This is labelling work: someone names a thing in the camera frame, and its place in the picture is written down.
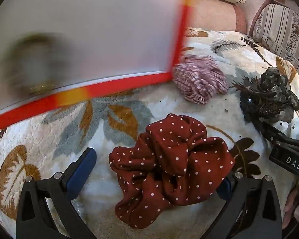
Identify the dark red dotted scrunchie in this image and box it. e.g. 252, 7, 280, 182
109, 113, 236, 229

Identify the gold-black scrunchie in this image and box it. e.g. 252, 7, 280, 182
5, 33, 63, 97

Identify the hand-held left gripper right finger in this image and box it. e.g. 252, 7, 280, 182
202, 170, 283, 239

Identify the black flower scrunchie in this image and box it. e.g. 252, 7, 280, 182
229, 66, 299, 125

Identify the person's right hand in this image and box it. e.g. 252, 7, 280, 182
281, 186, 299, 229

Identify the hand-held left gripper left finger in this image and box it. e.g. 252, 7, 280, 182
16, 147, 97, 239

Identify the leaf-print fleece blanket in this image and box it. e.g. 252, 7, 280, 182
0, 27, 299, 239

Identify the red-framed jewelry box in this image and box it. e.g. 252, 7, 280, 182
0, 0, 198, 133

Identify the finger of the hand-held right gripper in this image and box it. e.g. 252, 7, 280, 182
254, 118, 299, 148

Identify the pink bolster cushion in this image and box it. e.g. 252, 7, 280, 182
184, 0, 247, 34

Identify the pink checked scrunchie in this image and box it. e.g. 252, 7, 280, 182
173, 55, 228, 105

